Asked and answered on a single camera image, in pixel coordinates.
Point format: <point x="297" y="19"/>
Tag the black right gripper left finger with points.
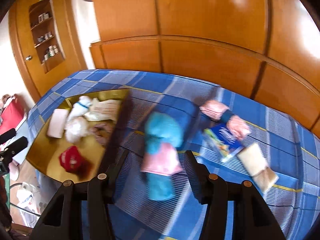
<point x="62" y="219"/>

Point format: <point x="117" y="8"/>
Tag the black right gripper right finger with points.
<point x="252" y="218"/>

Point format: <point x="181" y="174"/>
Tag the beige cloth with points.
<point x="257" y="167"/>

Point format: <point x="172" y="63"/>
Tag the red plush item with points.
<point x="72" y="161"/>

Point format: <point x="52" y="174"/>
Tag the blue tissue packet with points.
<point x="221" y="140"/>

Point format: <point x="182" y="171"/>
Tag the white foam sponge block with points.
<point x="57" y="123"/>

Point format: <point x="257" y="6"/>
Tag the pink sock navy band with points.
<point x="219" y="112"/>

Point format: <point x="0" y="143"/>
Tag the blue plush toy pink dress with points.
<point x="163" y="136"/>

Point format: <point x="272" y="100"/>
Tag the gold metal tray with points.
<point x="44" y="152"/>

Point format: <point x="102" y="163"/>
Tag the blue plaid bedspread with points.
<point x="217" y="124"/>

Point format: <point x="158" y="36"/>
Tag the clear plastic bag wad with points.
<point x="76" y="129"/>

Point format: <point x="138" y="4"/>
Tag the brown fabric scrunchie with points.
<point x="102" y="132"/>

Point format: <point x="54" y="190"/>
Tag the white sock blue stripe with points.
<point x="80" y="107"/>

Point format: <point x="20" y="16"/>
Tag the red storage box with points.
<point x="12" y="113"/>

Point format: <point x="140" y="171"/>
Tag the white printed cloth pouch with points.
<point x="103" y="110"/>

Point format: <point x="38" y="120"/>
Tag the wooden door with shelf niche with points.
<point x="45" y="43"/>

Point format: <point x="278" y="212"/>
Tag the wooden wardrobe wall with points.
<point x="266" y="50"/>

